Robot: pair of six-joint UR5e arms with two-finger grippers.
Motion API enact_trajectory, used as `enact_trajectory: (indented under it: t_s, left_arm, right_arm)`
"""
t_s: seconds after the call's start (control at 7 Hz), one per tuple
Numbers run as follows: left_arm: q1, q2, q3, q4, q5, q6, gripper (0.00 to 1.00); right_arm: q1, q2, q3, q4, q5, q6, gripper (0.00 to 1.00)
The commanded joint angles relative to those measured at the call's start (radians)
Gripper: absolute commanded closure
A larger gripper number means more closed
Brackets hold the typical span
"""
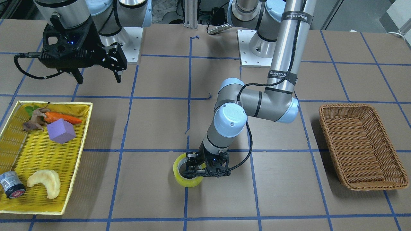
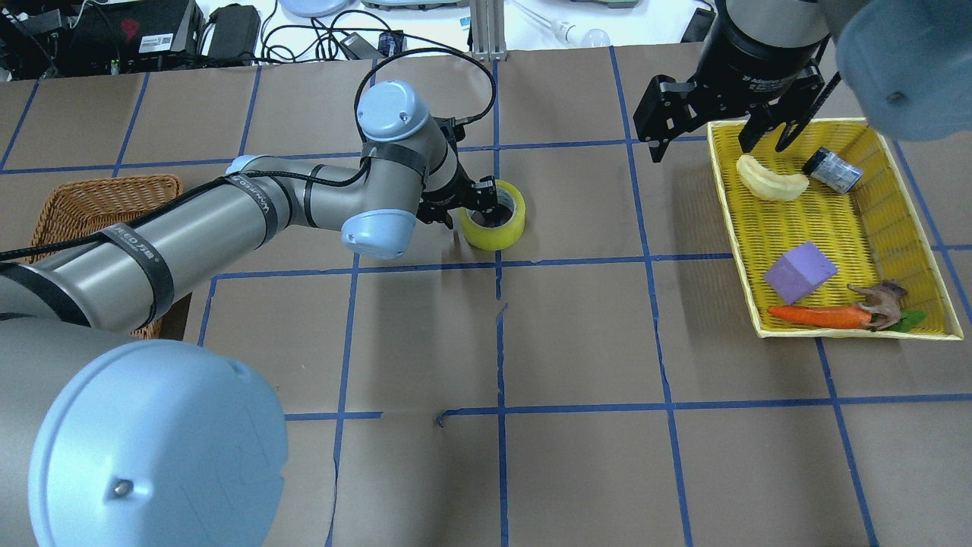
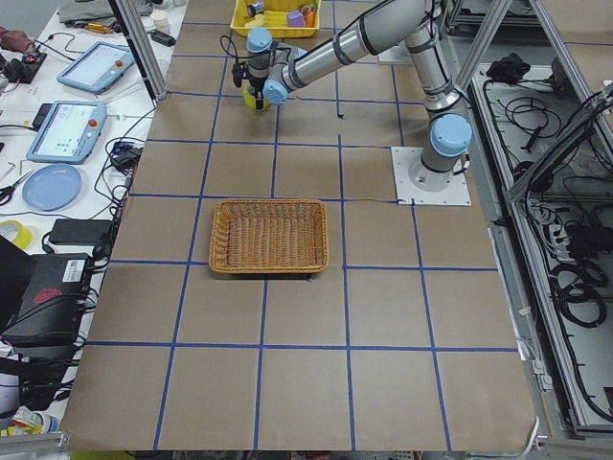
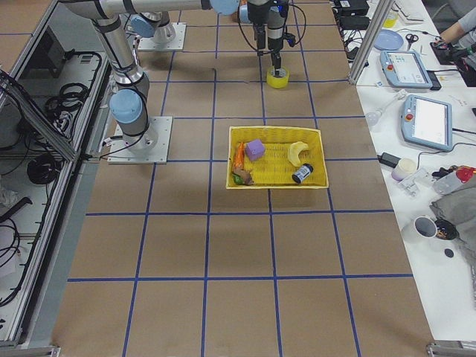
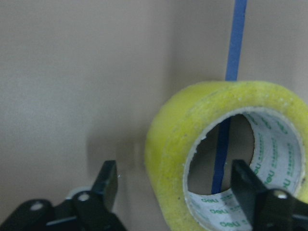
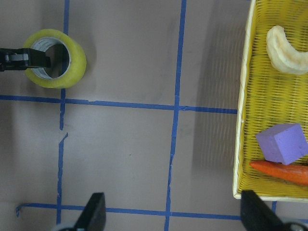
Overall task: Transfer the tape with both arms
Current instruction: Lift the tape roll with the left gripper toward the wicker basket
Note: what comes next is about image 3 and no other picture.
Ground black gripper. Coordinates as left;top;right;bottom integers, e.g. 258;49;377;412
247;71;267;110

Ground purple foam cube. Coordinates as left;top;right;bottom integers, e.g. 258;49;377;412
286;10;305;28

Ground orange toy carrot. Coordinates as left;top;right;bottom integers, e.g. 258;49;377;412
305;10;316;28

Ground white purple cup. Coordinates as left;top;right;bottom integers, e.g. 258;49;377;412
150;10;170;35

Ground yellow tape roll on desk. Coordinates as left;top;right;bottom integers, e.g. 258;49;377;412
0;219;33;250

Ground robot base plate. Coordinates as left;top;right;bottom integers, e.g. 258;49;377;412
390;147;471;206

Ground yellow plastic basket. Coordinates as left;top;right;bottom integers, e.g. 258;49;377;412
231;0;321;38

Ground blue plate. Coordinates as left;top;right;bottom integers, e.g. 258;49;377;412
22;164;82;211

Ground upper teach pendant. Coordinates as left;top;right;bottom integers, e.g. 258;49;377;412
57;41;135;95

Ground aluminium frame post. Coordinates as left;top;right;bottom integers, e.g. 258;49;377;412
109;0;168;102

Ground brown toy animal figure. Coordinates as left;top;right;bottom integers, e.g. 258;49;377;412
298;2;319;15

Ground lower teach pendant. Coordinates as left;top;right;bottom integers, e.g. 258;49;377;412
26;101;107;164

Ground yellow clear tape roll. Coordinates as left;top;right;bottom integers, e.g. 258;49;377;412
242;83;270;110

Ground black power adapter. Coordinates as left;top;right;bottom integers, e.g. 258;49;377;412
42;218;111;254

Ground black scissors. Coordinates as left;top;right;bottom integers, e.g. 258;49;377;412
0;172;32;206

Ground brown wicker basket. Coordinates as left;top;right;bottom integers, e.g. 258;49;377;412
209;198;329;275

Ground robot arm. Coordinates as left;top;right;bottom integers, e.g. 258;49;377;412
233;1;472;175

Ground yellow toy banana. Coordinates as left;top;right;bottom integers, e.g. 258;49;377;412
244;13;265;30

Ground teach pendant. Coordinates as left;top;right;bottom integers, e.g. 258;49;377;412
26;101;107;164
57;41;135;95

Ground black computer box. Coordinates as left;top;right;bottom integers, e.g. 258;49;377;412
1;253;94;336

